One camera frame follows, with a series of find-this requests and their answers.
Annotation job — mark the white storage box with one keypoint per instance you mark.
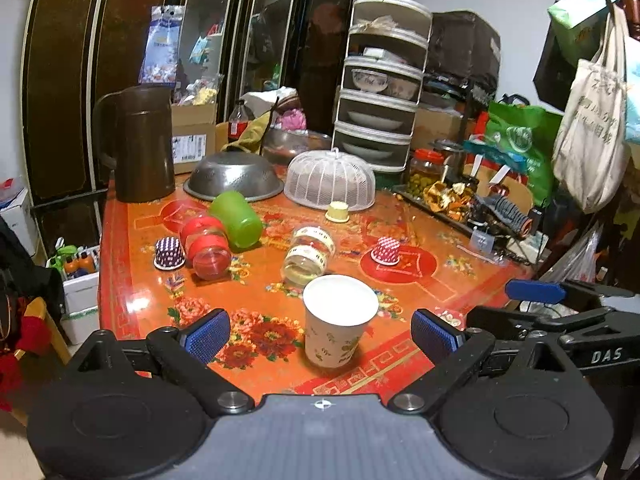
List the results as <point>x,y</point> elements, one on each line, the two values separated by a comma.
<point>16,211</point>

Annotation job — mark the red lid pickle jar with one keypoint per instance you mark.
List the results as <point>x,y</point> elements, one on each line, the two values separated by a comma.
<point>424,170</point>

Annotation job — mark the white mesh food cover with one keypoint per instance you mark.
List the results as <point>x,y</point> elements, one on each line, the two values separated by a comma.
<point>315,179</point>

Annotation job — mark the beige canvas tote bag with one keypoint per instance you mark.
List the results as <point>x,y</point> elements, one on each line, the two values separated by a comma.
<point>590,155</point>

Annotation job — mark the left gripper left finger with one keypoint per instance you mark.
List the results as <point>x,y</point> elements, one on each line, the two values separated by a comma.
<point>183,356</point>

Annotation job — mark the white tiered dish rack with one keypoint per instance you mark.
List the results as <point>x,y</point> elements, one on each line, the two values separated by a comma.
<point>390,37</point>

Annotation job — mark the clear glass jar white labels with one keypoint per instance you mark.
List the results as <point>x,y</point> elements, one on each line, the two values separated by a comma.
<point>308,257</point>

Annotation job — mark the small yellow cup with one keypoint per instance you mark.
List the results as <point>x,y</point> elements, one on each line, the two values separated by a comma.
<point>337,212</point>

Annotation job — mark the green plastic cup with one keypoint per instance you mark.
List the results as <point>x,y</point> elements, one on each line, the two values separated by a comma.
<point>240,221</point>

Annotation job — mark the red cap sauce bottle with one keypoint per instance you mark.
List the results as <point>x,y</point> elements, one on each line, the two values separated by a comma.
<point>238,121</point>

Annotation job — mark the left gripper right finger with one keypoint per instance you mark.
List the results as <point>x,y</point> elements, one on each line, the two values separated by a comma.
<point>457,358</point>

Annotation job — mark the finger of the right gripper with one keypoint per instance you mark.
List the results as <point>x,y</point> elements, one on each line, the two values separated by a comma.
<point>535,291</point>

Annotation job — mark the brown plastic pitcher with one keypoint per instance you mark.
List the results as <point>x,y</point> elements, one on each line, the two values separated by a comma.
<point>132,135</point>

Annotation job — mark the blue patterned porcelain bowl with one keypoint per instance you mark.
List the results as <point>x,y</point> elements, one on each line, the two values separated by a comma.
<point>369,80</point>

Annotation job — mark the cardboard box with label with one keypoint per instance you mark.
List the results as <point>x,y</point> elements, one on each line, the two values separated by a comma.
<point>194,135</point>

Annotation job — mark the red lidded glass jar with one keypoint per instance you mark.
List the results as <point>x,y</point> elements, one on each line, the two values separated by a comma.
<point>206,246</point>

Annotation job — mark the green shopping bag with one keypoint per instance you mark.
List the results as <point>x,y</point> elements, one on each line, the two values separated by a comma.
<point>530,132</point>

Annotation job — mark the dark tray with peels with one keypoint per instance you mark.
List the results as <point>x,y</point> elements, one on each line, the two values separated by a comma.
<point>461,207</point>

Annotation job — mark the red polka dot cupcake liner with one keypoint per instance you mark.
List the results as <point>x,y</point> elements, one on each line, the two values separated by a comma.
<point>386,251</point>

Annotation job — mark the steel colander bowl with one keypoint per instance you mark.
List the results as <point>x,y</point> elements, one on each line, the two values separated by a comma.
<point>249,174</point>

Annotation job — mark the blue white snack bag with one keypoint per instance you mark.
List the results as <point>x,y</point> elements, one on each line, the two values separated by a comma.
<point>160,59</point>

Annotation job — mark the white paper cup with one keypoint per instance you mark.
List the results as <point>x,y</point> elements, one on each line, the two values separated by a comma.
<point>338,309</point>

